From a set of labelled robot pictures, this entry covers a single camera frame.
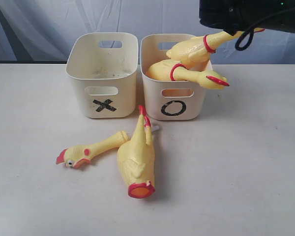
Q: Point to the whole yellow rubber chicken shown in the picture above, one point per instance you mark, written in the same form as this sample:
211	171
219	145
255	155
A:
197	50
173	70

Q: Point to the detached yellow rubber chicken head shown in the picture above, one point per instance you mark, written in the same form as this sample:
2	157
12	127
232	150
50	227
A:
78	155

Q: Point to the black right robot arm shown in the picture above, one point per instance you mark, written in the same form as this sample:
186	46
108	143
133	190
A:
239	15

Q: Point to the small white squeaker tube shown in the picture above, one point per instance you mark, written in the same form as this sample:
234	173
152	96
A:
155	128

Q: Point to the cream bin with O mark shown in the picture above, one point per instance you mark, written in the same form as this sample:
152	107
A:
166	100

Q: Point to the headless yellow rubber chicken body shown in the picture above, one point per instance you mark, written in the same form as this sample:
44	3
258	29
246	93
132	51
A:
136	159

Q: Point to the cream bin with X mark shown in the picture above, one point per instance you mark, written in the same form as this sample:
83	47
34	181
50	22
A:
102	68

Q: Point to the blue-white backdrop curtain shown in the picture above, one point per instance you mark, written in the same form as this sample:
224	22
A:
46	30

